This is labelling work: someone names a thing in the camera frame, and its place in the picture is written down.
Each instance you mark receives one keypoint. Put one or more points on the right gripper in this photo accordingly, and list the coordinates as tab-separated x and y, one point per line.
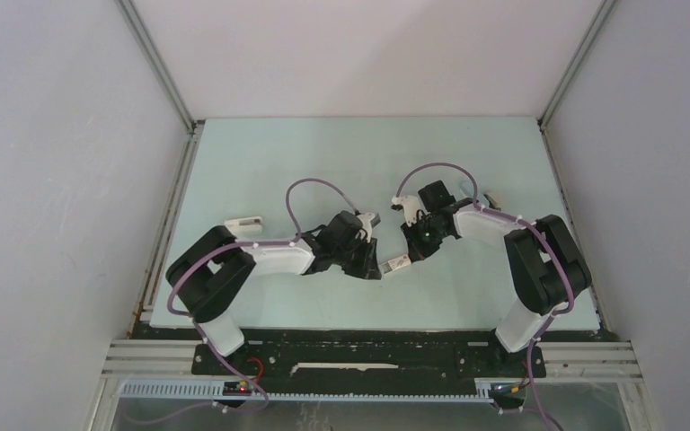
417	250

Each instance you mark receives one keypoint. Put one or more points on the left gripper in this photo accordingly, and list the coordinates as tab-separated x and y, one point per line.
367	268

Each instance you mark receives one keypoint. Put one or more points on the white staple box sleeve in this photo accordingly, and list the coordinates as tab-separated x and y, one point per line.
397	263

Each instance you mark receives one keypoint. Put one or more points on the white stapler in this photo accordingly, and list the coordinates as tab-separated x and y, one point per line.
244	226

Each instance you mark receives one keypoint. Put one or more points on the staple tray box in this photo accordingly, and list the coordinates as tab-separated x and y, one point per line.
385	268

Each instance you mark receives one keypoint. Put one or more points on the light blue stapler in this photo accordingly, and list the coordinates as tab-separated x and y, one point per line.
468	190

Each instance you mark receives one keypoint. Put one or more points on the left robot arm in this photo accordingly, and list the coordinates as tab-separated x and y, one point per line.
209	275

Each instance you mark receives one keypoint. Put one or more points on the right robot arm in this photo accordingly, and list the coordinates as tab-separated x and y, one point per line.
548	270

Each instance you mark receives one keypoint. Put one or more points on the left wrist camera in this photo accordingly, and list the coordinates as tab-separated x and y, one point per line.
369	221

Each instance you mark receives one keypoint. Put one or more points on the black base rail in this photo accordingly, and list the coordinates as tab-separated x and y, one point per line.
371	362

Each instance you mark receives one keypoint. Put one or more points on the right aluminium frame post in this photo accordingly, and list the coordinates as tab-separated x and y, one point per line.
579	57

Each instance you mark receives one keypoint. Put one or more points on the aluminium frame post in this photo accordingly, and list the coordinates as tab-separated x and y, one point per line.
145	41
579	57

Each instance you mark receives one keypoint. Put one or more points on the left aluminium frame post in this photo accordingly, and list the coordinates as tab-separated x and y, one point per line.
145	41

